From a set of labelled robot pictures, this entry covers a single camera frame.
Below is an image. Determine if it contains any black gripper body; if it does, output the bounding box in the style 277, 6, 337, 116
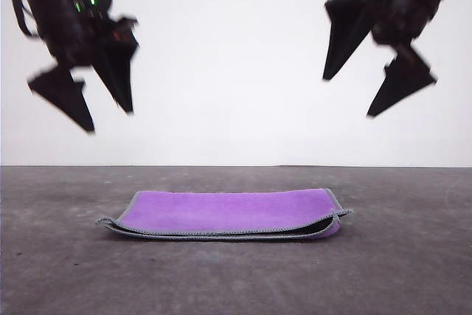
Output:
330, 0, 444, 59
46, 15, 140, 69

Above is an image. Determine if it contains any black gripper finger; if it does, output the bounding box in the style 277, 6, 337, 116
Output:
91, 43, 140, 114
322, 0, 374, 80
366, 44, 439, 118
27, 66, 97, 135

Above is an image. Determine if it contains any purple towel with grey hem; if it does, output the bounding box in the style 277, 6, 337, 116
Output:
94, 188, 354, 243

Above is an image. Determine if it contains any grey table cloth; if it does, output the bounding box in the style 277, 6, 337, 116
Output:
0, 165, 472, 315

